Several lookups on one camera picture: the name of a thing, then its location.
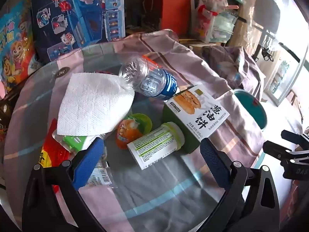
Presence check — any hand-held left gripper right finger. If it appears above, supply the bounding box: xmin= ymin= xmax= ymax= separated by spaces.
xmin=200 ymin=137 xmax=280 ymax=232

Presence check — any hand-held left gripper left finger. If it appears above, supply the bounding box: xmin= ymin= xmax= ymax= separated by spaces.
xmin=22 ymin=137 xmax=107 ymax=232

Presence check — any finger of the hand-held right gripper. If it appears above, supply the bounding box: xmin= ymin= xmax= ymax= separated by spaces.
xmin=263 ymin=140 xmax=309 ymax=161
xmin=281 ymin=130 xmax=309 ymax=148

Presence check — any clear plastic wrapper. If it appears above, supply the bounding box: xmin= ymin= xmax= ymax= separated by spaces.
xmin=87 ymin=159 xmax=114 ymax=186

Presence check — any green white packet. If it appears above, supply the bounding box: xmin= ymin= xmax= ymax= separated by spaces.
xmin=63 ymin=135 xmax=97 ymax=154

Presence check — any red yellow snack bag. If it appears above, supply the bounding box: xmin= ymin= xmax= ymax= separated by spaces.
xmin=40 ymin=118 xmax=73 ymax=191

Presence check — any teal trash bin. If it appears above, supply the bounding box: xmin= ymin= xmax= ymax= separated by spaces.
xmin=233 ymin=89 xmax=268 ymax=132

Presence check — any orange jelly cup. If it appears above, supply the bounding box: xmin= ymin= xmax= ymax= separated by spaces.
xmin=116 ymin=117 xmax=145 ymax=149

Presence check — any white green food box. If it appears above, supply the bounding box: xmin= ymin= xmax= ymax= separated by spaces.
xmin=162 ymin=85 xmax=230 ymax=154

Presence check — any white pill bottle green cap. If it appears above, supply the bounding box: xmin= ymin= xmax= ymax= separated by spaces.
xmin=127 ymin=122 xmax=185 ymax=170

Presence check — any white paper towel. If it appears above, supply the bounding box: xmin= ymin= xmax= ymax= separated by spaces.
xmin=56 ymin=72 xmax=136 ymax=136

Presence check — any clear plastic bottle blue label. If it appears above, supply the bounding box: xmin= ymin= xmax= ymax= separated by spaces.
xmin=118 ymin=55 xmax=180 ymax=101

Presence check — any white framed glass door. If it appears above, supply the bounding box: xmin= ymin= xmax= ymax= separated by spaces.
xmin=264 ymin=42 xmax=305 ymax=107

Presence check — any dark printed packet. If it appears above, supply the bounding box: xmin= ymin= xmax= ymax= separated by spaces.
xmin=0 ymin=87 xmax=27 ymax=150

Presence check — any purple striped cloth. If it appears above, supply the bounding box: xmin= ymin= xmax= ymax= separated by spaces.
xmin=201 ymin=45 xmax=266 ymax=99

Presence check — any cartoon puppy printed bag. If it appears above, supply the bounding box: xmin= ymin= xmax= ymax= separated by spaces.
xmin=0 ymin=0 xmax=37 ymax=95

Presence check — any blue toy box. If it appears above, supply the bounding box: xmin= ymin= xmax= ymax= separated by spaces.
xmin=31 ymin=0 xmax=126 ymax=62

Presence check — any black cable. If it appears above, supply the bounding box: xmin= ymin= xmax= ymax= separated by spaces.
xmin=261 ymin=46 xmax=274 ymax=62

